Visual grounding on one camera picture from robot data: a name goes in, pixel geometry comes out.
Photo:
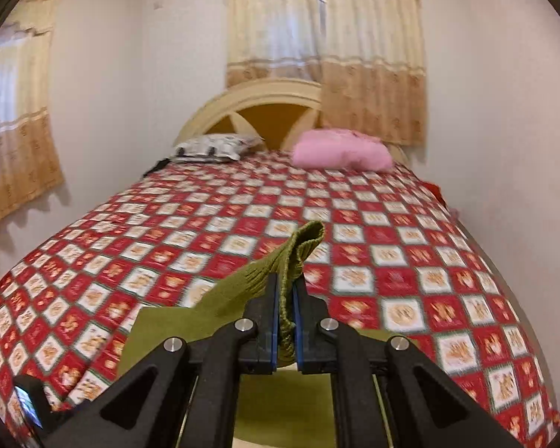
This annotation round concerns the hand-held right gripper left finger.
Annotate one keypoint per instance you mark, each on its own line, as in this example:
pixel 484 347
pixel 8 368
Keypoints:
pixel 272 322

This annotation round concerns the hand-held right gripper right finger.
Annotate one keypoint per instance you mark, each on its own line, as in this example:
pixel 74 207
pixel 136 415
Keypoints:
pixel 298 324

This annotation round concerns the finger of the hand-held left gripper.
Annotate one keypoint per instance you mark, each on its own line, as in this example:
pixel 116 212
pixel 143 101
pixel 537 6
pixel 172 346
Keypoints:
pixel 32 396

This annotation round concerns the green knit sweater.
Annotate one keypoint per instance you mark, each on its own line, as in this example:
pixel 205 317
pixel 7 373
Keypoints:
pixel 247 287

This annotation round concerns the red checkered printed blanket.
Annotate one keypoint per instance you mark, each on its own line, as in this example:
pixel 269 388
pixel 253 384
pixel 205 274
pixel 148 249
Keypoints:
pixel 401 266

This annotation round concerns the pink pillow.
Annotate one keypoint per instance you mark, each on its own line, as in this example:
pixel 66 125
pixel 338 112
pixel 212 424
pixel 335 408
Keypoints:
pixel 336 151

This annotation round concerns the grey patterned pillow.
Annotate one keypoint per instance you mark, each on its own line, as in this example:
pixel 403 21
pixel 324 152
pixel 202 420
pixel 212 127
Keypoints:
pixel 214 147

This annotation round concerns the small dark object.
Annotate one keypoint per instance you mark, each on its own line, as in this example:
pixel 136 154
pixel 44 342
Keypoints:
pixel 157 166

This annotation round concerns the cream arched bed headboard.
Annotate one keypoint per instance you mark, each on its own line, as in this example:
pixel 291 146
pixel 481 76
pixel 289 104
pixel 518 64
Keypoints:
pixel 261 126

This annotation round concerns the beige floral curtain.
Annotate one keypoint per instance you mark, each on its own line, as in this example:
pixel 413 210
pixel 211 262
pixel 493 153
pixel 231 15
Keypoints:
pixel 373 79
pixel 18 149
pixel 270 32

